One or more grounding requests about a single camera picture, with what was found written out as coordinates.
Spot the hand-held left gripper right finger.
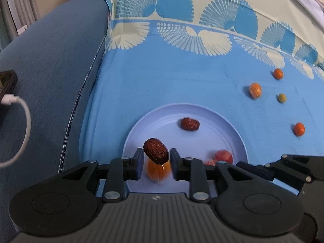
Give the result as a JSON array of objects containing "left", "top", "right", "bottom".
[{"left": 169, "top": 147, "right": 262, "bottom": 203}]

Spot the red date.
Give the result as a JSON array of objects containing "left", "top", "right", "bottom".
[
  {"left": 143, "top": 138, "right": 169, "bottom": 165},
  {"left": 181, "top": 117, "right": 200, "bottom": 131}
]

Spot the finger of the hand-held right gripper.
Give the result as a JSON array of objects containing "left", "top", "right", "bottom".
[{"left": 236, "top": 153, "right": 324, "bottom": 183}]

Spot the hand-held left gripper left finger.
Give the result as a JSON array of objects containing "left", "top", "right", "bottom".
[{"left": 57, "top": 147, "right": 145, "bottom": 203}]

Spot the white charging cable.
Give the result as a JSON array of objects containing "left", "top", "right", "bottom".
[{"left": 0, "top": 94, "right": 31, "bottom": 168}]

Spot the grey sheet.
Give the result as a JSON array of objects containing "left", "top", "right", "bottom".
[{"left": 271, "top": 0, "right": 324, "bottom": 24}]

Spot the plastic-wrapped orange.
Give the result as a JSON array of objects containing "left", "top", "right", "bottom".
[
  {"left": 147, "top": 158, "right": 172, "bottom": 183},
  {"left": 249, "top": 82, "right": 262, "bottom": 99}
]

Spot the blue fan-print cloth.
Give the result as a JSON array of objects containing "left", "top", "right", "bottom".
[{"left": 59, "top": 0, "right": 324, "bottom": 196}]

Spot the white ribbed curtain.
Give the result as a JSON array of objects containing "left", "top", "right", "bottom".
[{"left": 0, "top": 0, "right": 38, "bottom": 42}]

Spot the light purple plate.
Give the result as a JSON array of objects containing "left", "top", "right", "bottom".
[{"left": 122, "top": 103, "right": 248, "bottom": 195}]

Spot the black phone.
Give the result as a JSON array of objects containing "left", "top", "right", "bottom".
[{"left": 0, "top": 70, "right": 18, "bottom": 107}]

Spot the small orange fruit lower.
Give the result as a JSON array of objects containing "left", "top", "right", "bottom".
[{"left": 294, "top": 123, "right": 306, "bottom": 137}]

